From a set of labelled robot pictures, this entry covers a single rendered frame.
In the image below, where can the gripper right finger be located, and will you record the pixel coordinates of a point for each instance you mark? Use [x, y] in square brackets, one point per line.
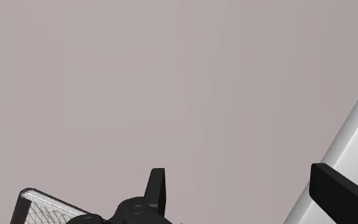
[336, 189]

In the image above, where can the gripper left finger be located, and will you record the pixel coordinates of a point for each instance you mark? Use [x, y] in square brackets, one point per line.
[155, 189]

